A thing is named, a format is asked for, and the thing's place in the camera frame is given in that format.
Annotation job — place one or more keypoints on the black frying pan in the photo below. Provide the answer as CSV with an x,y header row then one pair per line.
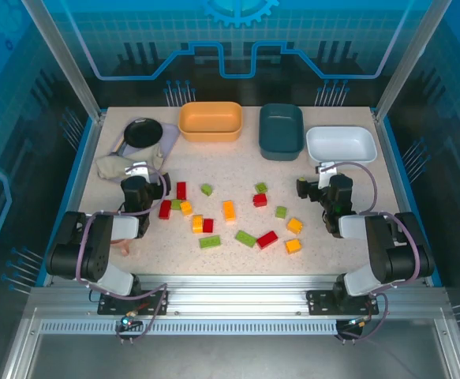
x,y
143,132

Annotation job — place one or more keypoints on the teal plastic container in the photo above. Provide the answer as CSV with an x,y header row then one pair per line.
x,y
281,130

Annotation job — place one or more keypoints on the aluminium frame rail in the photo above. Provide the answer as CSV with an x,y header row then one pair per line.
x,y
233,296

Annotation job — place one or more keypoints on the aluminium frame post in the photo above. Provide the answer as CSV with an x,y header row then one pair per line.
x,y
64,51
411,51

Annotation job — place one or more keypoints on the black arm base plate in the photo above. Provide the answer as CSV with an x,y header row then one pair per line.
x,y
154,302
320,302

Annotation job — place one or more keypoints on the yellow lego brick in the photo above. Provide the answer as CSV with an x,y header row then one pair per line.
x,y
197,224

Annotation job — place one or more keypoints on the small pink object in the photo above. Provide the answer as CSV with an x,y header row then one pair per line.
x,y
124,248

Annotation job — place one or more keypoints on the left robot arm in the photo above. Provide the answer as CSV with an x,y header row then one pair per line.
x,y
99,245

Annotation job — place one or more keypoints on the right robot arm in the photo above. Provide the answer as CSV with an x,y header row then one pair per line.
x,y
379,245

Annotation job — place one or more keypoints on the white plastic container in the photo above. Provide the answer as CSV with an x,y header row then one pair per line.
x,y
340,144

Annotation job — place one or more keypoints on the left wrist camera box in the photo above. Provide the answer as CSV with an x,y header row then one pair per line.
x,y
137,171

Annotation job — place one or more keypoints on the orange lego brick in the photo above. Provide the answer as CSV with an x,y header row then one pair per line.
x,y
186,208
229,210
293,246
294,226

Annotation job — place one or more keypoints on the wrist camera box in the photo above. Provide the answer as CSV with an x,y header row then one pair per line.
x,y
137,171
326,173

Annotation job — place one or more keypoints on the orange plastic container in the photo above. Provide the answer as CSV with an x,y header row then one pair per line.
x,y
210,118

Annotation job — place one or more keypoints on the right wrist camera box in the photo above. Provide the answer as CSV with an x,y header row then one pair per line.
x,y
326,173

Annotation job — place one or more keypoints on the beige cloth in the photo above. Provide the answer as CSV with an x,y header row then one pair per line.
x,y
113,166

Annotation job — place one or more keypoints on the green lego brick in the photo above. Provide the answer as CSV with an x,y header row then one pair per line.
x,y
261,187
246,238
207,190
176,204
281,212
210,241

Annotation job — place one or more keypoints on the red lego brick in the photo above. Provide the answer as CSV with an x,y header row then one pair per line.
x,y
267,239
208,225
165,209
259,200
181,190

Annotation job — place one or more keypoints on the lavender tray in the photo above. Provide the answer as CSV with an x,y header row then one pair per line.
x,y
170,136

